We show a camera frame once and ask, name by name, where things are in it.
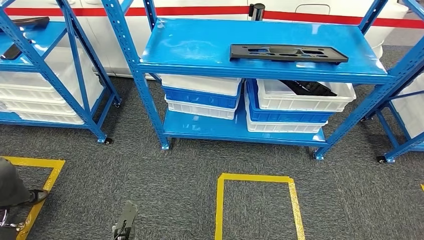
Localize blue plastic crate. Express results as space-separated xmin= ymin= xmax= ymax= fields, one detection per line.
xmin=246 ymin=79 xmax=334 ymax=124
xmin=161 ymin=84 xmax=242 ymax=110

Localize small flat black part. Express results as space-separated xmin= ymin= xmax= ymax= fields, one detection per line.
xmin=0 ymin=43 xmax=24 ymax=61

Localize black parts in crate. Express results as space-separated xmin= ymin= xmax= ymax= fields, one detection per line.
xmin=279 ymin=79 xmax=338 ymax=97

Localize red barrier belt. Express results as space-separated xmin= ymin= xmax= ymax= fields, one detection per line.
xmin=4 ymin=6 xmax=251 ymax=17
xmin=263 ymin=10 xmax=424 ymax=30

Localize stacked white plastic crates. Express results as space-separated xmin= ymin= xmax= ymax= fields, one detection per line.
xmin=0 ymin=46 xmax=104 ymax=125
xmin=390 ymin=72 xmax=424 ymax=140

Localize blue metal shelf rack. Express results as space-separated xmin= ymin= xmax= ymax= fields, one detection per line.
xmin=100 ymin=0 xmax=424 ymax=162
xmin=0 ymin=0 xmax=122 ymax=145
xmin=361 ymin=66 xmax=424 ymax=164

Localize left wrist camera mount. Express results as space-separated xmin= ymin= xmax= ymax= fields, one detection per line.
xmin=112 ymin=200 xmax=139 ymax=240

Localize long black plastic part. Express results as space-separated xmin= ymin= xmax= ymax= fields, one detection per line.
xmin=0 ymin=16 xmax=51 ymax=32

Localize person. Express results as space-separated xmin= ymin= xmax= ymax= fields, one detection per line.
xmin=0 ymin=157 xmax=50 ymax=240

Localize black plastic plate bracket part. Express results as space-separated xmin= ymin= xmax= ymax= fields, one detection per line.
xmin=229 ymin=43 xmax=349 ymax=65

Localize black stanchion post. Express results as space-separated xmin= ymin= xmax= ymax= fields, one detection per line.
xmin=248 ymin=3 xmax=266 ymax=21

